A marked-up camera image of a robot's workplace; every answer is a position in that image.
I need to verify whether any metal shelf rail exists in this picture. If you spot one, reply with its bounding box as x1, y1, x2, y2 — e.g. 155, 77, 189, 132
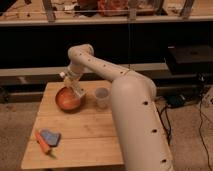
0, 15, 213, 27

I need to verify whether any orange ceramic bowl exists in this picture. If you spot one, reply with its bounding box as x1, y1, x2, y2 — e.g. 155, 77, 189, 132
55, 87, 86, 112

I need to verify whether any black cable on floor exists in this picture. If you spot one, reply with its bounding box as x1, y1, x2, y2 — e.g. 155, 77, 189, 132
157, 99, 213, 171

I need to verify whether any orange toy carrot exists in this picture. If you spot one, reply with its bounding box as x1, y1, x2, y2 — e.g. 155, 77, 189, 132
34, 130, 52, 155

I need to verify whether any black box on right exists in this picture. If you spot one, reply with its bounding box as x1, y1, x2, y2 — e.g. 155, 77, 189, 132
165, 45, 213, 74

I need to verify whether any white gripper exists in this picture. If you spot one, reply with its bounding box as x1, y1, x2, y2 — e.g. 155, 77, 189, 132
63, 69, 82, 87

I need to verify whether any translucent plastic cup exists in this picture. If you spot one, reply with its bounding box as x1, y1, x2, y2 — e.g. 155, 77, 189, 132
94, 87, 109, 109

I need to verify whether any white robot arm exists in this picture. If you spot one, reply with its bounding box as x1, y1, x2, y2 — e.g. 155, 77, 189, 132
65, 44, 174, 171

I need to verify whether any wooden table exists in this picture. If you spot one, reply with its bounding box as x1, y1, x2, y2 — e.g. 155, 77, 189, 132
21, 81, 123, 169

